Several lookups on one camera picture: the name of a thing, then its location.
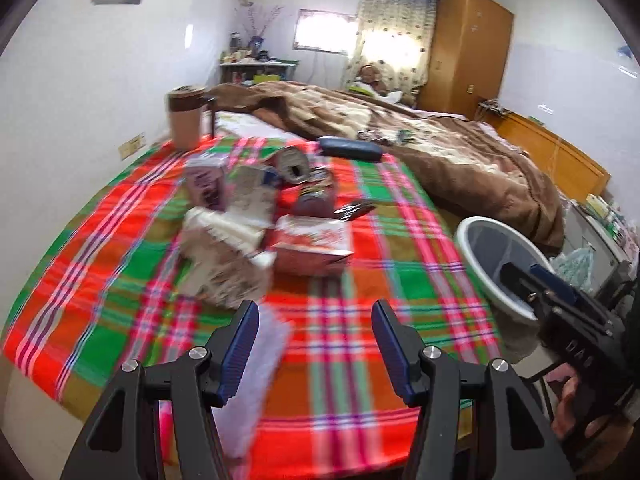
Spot wooden headboard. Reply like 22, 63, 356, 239
487, 110, 611, 203

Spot red drink can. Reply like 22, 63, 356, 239
291, 167, 336, 218

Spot right hand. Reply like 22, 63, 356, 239
551, 374, 639, 479

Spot brown bed blanket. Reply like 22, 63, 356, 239
209, 81, 564, 256

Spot purple milk carton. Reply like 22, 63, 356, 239
183, 153, 229, 211

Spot white yogurt cup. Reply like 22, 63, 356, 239
227, 164, 281, 229

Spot wooden wardrobe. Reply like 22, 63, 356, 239
416, 0, 514, 119

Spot plaid tablecloth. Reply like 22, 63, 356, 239
1, 142, 502, 479

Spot patterned window curtain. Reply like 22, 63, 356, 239
342, 0, 438, 106

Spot dark blue glasses case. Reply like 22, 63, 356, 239
318, 136, 383, 164

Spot dark folded knife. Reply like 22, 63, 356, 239
334, 200, 376, 221

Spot silver top tin can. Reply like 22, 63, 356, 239
271, 146, 310, 185

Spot white bedside cabinet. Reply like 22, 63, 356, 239
562, 200, 638, 292

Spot white round trash bin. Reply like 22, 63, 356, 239
454, 216, 553, 364

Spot white paper bag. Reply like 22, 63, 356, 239
177, 207, 276, 310

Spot cluttered shelf desk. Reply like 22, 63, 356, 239
219, 32, 299, 87

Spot green small box on bed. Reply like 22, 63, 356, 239
397, 129, 413, 144

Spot red white cigarette box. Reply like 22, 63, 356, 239
270, 214, 354, 278

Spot white plastic bag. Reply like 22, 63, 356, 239
550, 245, 594, 294

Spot brown beige thermos mug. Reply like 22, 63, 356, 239
166, 86, 217, 151

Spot teddy bear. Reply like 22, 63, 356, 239
358, 63, 388, 96

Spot white floral pillow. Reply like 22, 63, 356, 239
201, 110, 300, 141

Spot white foam sleeve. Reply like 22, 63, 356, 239
213, 306, 292, 460

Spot wall power socket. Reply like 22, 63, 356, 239
118, 133, 146, 160

